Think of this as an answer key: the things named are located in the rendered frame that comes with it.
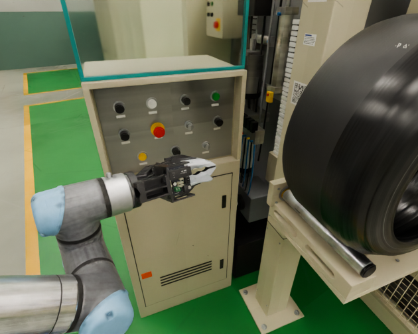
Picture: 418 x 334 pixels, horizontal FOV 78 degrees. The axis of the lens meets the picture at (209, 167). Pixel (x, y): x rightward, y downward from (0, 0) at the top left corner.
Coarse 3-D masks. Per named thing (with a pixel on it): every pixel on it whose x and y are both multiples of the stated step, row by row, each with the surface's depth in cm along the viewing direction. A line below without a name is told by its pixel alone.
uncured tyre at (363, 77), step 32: (384, 32) 51; (416, 32) 46; (352, 64) 50; (384, 64) 46; (416, 64) 42; (320, 96) 54; (352, 96) 48; (384, 96) 43; (416, 96) 41; (288, 128) 62; (320, 128) 52; (352, 128) 46; (384, 128) 42; (416, 128) 41; (288, 160) 63; (320, 160) 53; (352, 160) 46; (384, 160) 43; (416, 160) 43; (320, 192) 55; (352, 192) 48; (384, 192) 46; (416, 192) 80; (352, 224) 52; (384, 224) 51; (416, 224) 74
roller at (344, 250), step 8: (288, 192) 88; (288, 200) 87; (296, 200) 84; (296, 208) 83; (304, 208) 81; (304, 216) 80; (312, 216) 78; (312, 224) 77; (320, 224) 75; (320, 232) 74; (328, 232) 73; (328, 240) 72; (336, 240) 70; (336, 248) 70; (344, 248) 68; (344, 256) 67; (352, 256) 66; (360, 256) 65; (352, 264) 65; (360, 264) 64; (368, 264) 63; (360, 272) 64; (368, 272) 63
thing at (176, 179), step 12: (156, 168) 52; (168, 168) 50; (180, 168) 50; (132, 180) 47; (144, 180) 47; (156, 180) 49; (168, 180) 48; (180, 180) 51; (144, 192) 46; (156, 192) 49; (168, 192) 48; (180, 192) 52
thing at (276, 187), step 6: (276, 180) 89; (282, 180) 89; (270, 186) 89; (276, 186) 87; (282, 186) 89; (288, 186) 89; (270, 192) 90; (276, 192) 89; (282, 192) 89; (270, 198) 90; (276, 198) 90; (282, 198) 91; (270, 204) 91
